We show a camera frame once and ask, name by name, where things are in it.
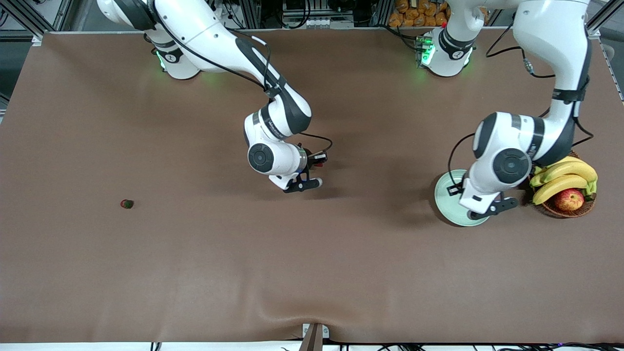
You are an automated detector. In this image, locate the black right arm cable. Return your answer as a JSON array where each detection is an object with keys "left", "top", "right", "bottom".
[{"left": 151, "top": 10, "right": 334, "bottom": 156}]

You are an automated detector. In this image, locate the white terminal block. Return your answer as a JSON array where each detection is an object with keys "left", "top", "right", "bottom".
[{"left": 301, "top": 18, "right": 354, "bottom": 29}]

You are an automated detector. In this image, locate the brown wicker basket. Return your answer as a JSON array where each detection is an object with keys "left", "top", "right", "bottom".
[{"left": 529, "top": 150, "right": 597, "bottom": 218}]

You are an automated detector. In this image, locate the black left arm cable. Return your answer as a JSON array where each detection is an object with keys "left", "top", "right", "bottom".
[{"left": 448, "top": 15, "right": 595, "bottom": 193}]

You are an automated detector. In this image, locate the red yellow apple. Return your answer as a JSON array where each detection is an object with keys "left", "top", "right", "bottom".
[{"left": 554, "top": 188, "right": 585, "bottom": 212}]

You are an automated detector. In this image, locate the brown table cover cloth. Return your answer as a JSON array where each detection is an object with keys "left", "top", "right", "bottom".
[{"left": 0, "top": 27, "right": 624, "bottom": 344}]

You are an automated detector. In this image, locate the camera stand post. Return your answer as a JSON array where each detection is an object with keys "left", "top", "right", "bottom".
[{"left": 298, "top": 323, "right": 330, "bottom": 351}]

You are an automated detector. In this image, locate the orange snack pile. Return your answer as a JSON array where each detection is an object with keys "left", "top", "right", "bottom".
[{"left": 388, "top": 0, "right": 451, "bottom": 28}]

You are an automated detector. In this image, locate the light green round plate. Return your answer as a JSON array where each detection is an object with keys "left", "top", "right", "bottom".
[{"left": 434, "top": 169, "right": 492, "bottom": 228}]

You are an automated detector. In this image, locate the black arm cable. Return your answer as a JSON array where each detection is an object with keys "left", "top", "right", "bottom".
[
  {"left": 448, "top": 15, "right": 595, "bottom": 193},
  {"left": 151, "top": 10, "right": 334, "bottom": 156}
]

